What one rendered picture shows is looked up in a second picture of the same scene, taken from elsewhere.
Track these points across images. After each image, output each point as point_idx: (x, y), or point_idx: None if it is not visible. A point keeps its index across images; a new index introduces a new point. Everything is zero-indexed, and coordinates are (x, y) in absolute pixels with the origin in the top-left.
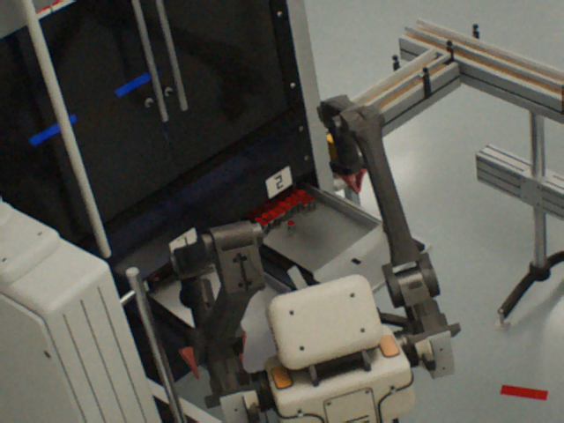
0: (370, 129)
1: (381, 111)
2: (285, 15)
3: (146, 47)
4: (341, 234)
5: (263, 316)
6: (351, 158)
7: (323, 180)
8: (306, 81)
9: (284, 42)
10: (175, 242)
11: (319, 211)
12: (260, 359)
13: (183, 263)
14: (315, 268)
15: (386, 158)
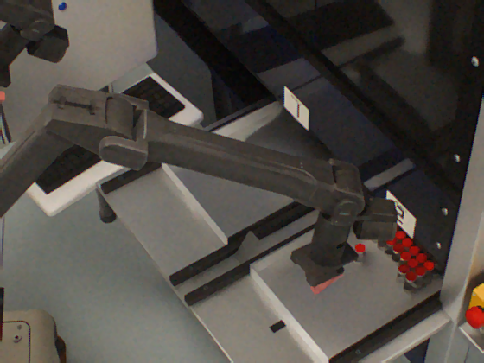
0: (44, 117)
1: (104, 144)
2: (481, 73)
3: None
4: (340, 316)
5: (200, 213)
6: (310, 247)
7: (447, 296)
8: (472, 180)
9: (467, 99)
10: (289, 94)
11: (403, 296)
12: (132, 206)
13: None
14: (278, 278)
15: (22, 152)
